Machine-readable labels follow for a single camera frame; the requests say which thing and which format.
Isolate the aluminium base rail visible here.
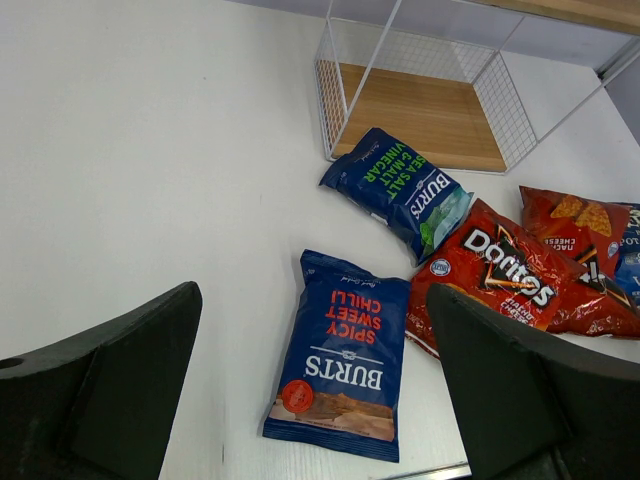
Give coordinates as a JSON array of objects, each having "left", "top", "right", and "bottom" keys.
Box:
[{"left": 394, "top": 462, "right": 472, "bottom": 480}]

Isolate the small red Doritos bag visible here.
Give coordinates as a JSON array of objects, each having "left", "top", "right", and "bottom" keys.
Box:
[{"left": 519, "top": 186, "right": 639, "bottom": 339}]

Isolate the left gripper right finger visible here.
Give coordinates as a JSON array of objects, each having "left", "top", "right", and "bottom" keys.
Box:
[{"left": 426, "top": 284, "right": 639, "bottom": 479}]

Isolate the Kettle sea salt vinegar bag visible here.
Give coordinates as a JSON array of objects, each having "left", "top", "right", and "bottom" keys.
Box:
[{"left": 615, "top": 203, "right": 640, "bottom": 306}]

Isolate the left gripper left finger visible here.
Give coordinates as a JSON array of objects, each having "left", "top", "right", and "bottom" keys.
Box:
[{"left": 1, "top": 281, "right": 202, "bottom": 479}]

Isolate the large red Doritos bag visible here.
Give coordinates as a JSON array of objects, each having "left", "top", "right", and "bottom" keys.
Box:
[{"left": 406, "top": 199, "right": 586, "bottom": 357}]

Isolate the white wire wooden shelf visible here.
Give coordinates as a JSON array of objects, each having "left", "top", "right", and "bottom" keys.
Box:
[{"left": 314, "top": 1, "right": 639, "bottom": 174}]

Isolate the Burts sea salt vinegar bag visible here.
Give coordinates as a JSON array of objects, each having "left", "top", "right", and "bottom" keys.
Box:
[{"left": 320, "top": 127, "right": 473, "bottom": 266}]

